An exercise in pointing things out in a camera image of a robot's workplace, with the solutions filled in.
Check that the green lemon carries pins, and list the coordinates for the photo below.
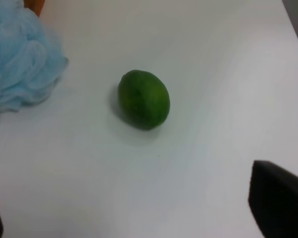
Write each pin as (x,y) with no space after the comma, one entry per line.
(144,99)

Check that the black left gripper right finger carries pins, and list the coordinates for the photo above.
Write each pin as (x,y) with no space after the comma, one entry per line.
(273,200)

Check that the orange wicker basket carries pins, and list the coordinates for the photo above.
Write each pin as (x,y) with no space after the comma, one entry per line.
(34,5)

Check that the blue mesh bath sponge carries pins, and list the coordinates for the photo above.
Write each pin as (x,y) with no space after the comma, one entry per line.
(31,58)

